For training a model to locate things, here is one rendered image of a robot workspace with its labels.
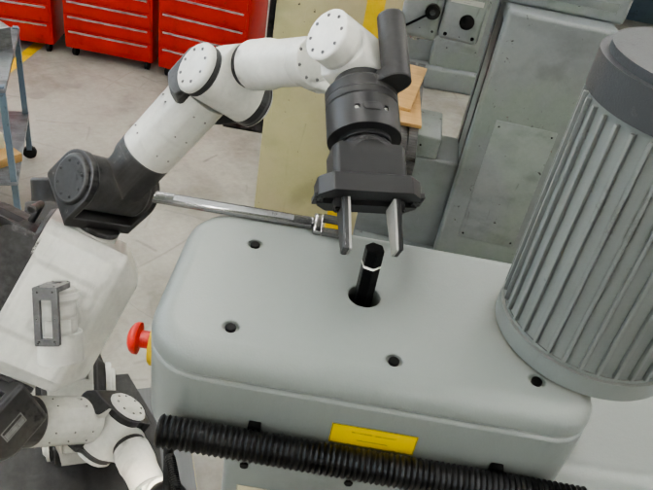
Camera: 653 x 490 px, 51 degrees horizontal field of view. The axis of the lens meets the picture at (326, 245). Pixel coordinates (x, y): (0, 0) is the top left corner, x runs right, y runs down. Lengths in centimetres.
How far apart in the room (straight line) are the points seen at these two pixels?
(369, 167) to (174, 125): 41
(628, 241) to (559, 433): 21
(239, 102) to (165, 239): 295
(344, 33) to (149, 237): 322
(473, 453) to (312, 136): 197
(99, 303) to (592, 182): 81
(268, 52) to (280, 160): 173
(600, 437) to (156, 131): 75
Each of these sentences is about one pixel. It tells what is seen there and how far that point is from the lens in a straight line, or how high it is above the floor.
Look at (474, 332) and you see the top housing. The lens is 77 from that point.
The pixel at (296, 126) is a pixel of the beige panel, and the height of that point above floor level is 121.
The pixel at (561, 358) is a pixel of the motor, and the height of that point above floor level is 192.
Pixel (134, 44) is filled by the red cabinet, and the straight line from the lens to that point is 584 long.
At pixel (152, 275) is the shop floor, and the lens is 370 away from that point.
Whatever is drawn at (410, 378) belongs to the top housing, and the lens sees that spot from 69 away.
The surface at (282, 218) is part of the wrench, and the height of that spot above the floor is 190.
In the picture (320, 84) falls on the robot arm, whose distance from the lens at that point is 93.
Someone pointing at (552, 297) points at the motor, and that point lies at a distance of 71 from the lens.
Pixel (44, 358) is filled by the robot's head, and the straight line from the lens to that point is 109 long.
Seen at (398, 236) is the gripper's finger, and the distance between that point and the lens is 75.
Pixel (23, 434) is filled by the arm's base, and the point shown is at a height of 140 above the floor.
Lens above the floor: 238
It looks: 36 degrees down
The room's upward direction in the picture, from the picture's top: 11 degrees clockwise
